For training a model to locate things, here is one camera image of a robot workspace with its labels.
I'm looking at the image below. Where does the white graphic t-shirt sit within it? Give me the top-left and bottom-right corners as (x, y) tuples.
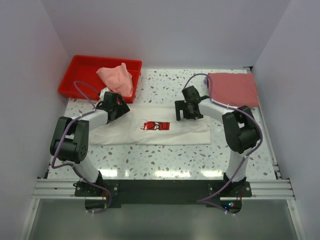
(89, 103), (211, 146)

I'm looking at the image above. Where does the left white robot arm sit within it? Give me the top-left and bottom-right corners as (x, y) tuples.
(50, 91), (130, 196)

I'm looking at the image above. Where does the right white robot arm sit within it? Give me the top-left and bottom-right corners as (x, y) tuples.
(174, 86), (263, 197)

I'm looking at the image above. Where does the folded purple t-shirt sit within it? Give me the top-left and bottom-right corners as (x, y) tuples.
(203, 77), (209, 88)

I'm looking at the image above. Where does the light pink t-shirt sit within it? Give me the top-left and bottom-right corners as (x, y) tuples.
(96, 62), (134, 97)

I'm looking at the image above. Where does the red plastic bin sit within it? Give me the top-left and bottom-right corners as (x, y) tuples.
(58, 55), (143, 104)

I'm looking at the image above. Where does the folded dusty red t-shirt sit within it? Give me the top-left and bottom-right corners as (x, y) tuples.
(207, 73), (259, 108)

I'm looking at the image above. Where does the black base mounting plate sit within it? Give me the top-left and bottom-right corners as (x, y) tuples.
(73, 179), (253, 213)

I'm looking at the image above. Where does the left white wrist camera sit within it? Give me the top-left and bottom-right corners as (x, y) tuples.
(99, 87), (110, 101)

